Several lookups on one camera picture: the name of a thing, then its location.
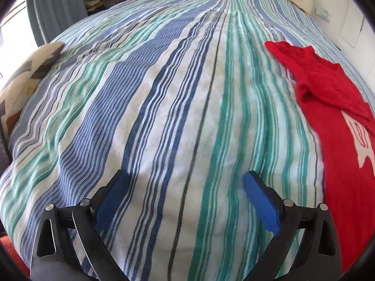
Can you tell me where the red knit sweater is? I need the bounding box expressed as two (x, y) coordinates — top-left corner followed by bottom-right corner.
(265, 41), (374, 271)

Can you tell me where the orange fuzzy cushion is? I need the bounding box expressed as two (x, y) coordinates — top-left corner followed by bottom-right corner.
(1, 235), (30, 277)

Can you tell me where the cream patterned pillow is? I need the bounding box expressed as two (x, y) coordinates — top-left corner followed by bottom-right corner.
(1, 42), (65, 139)

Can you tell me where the striped blue green bedsheet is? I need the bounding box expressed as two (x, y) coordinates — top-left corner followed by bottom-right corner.
(1, 0), (374, 280)

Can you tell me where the teal curtain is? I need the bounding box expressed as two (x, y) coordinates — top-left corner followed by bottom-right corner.
(26, 0), (91, 46)

